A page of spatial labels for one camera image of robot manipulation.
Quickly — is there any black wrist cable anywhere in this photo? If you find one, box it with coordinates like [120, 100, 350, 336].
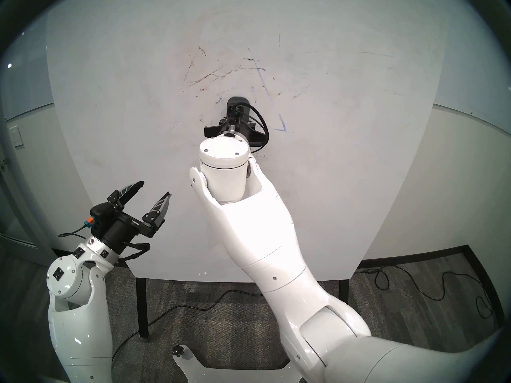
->
[235, 105, 270, 152]
[58, 222, 151, 264]

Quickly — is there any grey glass door frame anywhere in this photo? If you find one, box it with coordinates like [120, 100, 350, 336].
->
[0, 115, 65, 272]

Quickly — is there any looped black floor cable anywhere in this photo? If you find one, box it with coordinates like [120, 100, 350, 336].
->
[389, 265, 495, 319]

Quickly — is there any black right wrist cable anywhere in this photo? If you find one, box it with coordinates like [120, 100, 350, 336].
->
[235, 105, 270, 152]

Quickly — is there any short black floor cable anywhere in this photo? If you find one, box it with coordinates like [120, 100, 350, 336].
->
[353, 267, 390, 291]

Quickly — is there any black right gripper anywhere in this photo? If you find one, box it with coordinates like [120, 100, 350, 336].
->
[204, 120, 269, 146]

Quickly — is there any long black floor cable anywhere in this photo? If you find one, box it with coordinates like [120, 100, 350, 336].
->
[111, 288, 266, 361]

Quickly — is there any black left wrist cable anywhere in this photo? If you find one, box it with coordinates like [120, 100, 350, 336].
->
[58, 222, 151, 264]

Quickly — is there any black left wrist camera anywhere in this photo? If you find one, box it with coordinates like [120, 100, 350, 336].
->
[87, 202, 115, 228]

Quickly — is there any white whiteboard table surface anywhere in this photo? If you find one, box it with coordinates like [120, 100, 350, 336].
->
[46, 0, 446, 284]

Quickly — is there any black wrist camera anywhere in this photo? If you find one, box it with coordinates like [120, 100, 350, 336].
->
[87, 202, 115, 228]
[228, 104, 251, 125]

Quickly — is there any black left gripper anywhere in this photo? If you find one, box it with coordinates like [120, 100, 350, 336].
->
[99, 180, 172, 254]

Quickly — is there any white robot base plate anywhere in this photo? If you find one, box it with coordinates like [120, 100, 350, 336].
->
[172, 346, 298, 383]

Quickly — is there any frosted glass wall panel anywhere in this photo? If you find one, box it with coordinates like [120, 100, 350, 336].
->
[433, 11, 511, 133]

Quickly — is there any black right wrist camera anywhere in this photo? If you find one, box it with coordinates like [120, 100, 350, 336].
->
[228, 104, 251, 125]

